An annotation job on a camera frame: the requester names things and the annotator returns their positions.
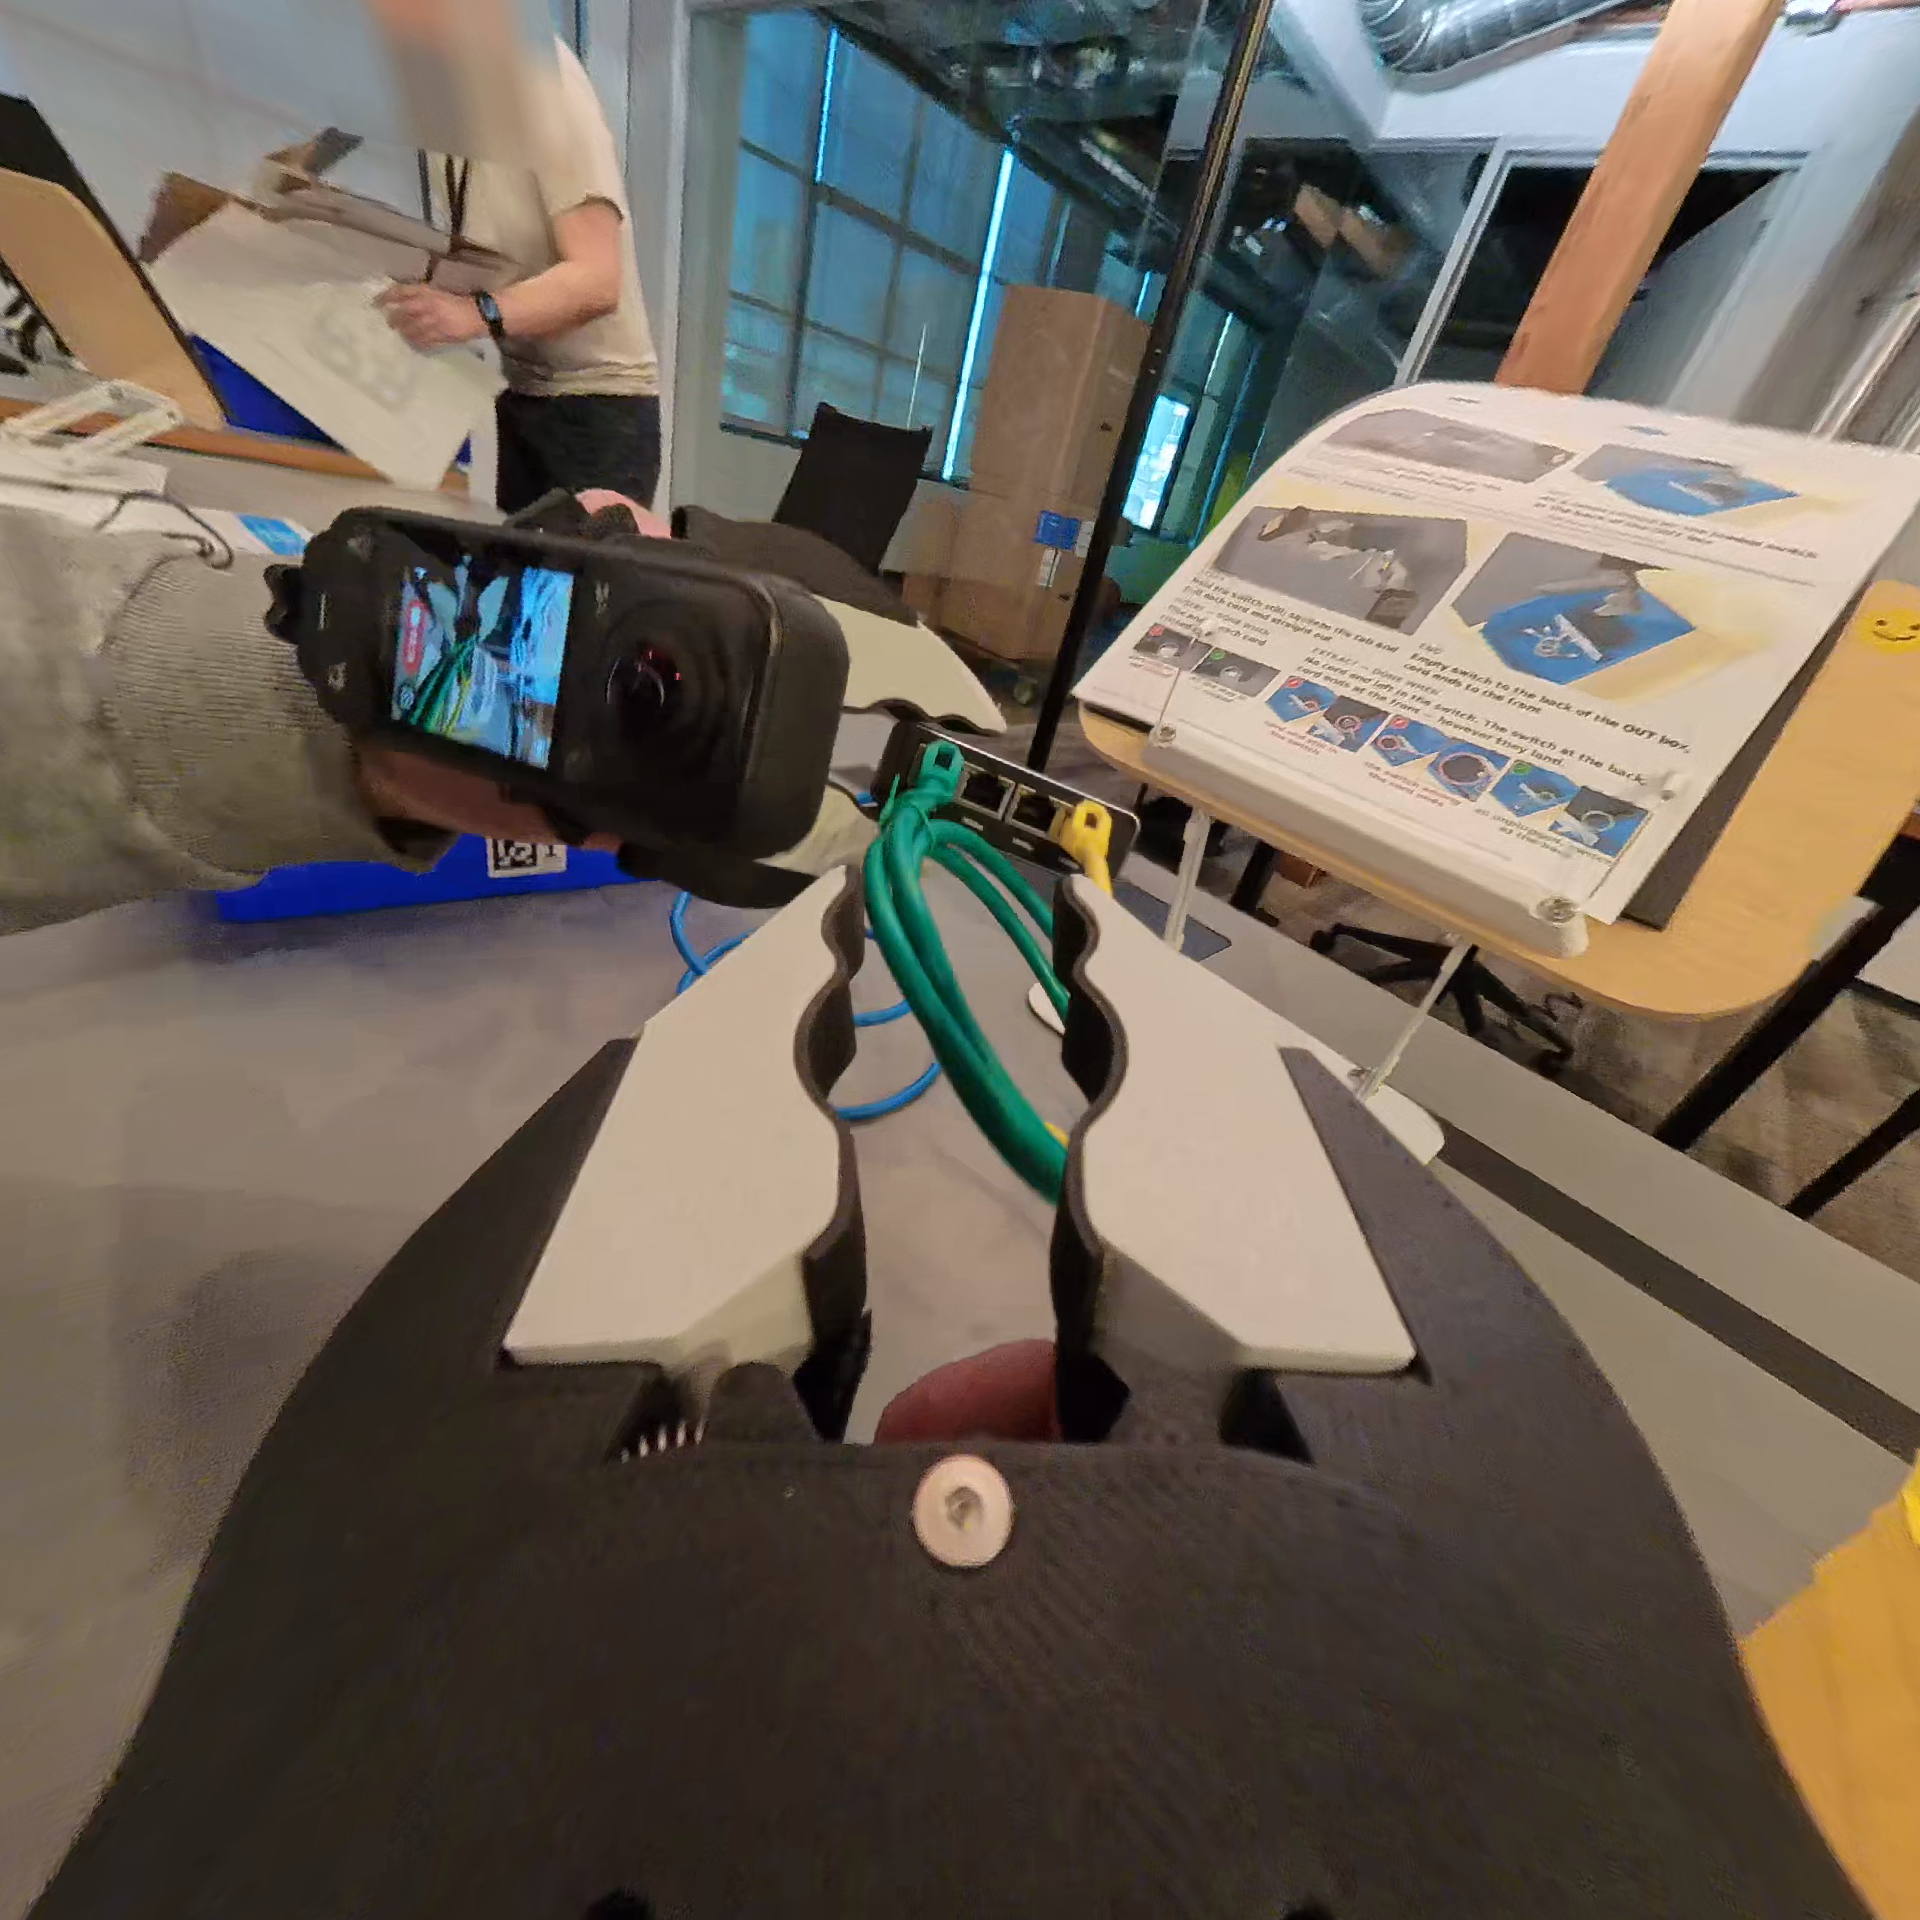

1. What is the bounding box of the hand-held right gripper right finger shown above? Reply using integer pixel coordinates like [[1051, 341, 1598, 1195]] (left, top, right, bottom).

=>
[[1047, 874, 1425, 1441]]

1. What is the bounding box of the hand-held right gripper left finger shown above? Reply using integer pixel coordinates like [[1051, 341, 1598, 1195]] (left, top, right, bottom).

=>
[[498, 866, 876, 1446]]

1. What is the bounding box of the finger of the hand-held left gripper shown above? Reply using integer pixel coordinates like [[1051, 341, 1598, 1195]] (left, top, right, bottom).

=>
[[832, 604, 1010, 737], [772, 794, 891, 884]]

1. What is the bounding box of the black ethernet splitter box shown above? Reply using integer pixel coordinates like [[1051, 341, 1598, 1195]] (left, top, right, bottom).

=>
[[872, 715, 1147, 875]]

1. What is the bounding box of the green ethernet cable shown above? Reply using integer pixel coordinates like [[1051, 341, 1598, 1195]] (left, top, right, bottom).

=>
[[864, 737, 1076, 1201]]

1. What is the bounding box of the blue ethernet cable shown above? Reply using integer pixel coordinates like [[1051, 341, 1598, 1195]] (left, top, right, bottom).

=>
[[669, 884, 943, 1128]]

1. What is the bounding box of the yellow plastic bin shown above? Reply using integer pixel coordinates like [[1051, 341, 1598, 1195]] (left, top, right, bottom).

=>
[[1741, 1462, 1920, 1920]]

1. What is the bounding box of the person's left hand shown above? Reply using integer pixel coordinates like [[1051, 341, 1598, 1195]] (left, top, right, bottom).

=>
[[356, 737, 584, 860]]

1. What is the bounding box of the black office chair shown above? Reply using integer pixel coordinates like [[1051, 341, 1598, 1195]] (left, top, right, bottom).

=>
[[768, 402, 936, 575]]

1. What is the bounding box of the large cardboard box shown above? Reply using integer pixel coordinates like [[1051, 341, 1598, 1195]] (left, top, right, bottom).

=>
[[896, 282, 1155, 666]]

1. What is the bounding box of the black pole stand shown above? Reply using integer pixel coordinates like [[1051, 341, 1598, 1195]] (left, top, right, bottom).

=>
[[1024, 0, 1281, 770]]

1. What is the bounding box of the large paned window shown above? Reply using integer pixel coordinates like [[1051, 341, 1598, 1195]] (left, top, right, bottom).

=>
[[717, 11, 1039, 452]]

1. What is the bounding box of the large white paper sheet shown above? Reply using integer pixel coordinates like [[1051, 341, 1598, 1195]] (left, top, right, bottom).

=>
[[146, 202, 511, 491]]

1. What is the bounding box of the laminated instruction sheet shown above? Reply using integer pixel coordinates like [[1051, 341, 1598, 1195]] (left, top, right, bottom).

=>
[[1070, 377, 1920, 961]]

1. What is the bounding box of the flattened cardboard box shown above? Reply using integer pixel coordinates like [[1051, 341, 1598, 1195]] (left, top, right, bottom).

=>
[[139, 126, 521, 293]]

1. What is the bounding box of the silver ventilation duct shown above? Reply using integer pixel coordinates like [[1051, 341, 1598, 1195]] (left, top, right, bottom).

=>
[[1355, 0, 1668, 80]]

